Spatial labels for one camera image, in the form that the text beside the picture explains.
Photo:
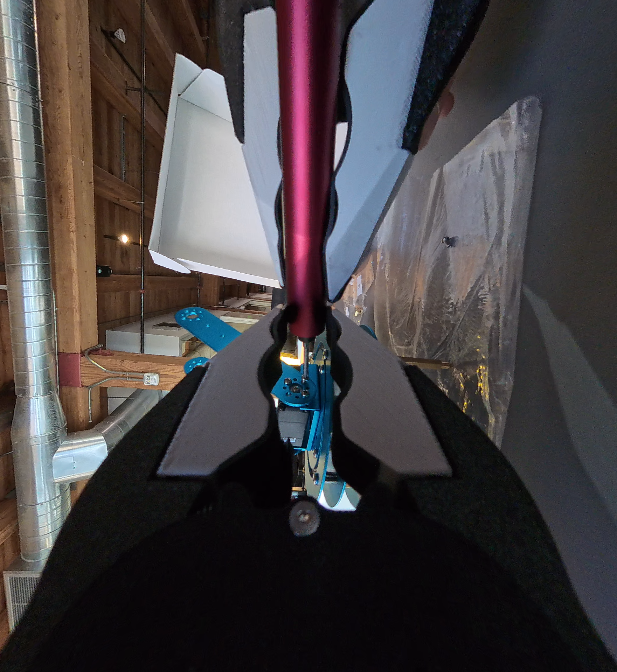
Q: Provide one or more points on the white cabinet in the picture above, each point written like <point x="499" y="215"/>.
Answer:
<point x="140" y="336"/>

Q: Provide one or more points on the silver ventilation duct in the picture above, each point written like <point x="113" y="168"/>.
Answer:
<point x="27" y="262"/>

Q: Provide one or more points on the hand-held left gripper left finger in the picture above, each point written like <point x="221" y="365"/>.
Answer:
<point x="214" y="414"/>

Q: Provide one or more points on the wooden beam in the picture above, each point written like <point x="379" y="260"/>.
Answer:
<point x="124" y="367"/>

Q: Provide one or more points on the white cardboard box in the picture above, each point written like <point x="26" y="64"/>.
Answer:
<point x="208" y="183"/>

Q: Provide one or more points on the grey desk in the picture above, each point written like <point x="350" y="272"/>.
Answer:
<point x="581" y="183"/>

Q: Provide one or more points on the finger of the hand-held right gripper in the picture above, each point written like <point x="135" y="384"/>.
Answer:
<point x="261" y="157"/>
<point x="377" y="131"/>

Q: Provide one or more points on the clear plastic bag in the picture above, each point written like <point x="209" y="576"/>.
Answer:
<point x="461" y="294"/>

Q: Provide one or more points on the wall vent grille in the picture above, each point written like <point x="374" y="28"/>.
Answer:
<point x="19" y="598"/>

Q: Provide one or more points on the wooden post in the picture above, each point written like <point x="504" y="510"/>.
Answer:
<point x="67" y="210"/>

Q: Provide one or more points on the red metal screwdriver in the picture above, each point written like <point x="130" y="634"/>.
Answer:
<point x="306" y="157"/>

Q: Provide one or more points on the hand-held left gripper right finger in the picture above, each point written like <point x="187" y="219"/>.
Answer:
<point x="392" y="420"/>

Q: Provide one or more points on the person's right hand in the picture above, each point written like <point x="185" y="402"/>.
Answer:
<point x="445" y="107"/>

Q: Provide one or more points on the blue toy robot arm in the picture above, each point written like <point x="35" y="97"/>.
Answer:
<point x="319" y="414"/>

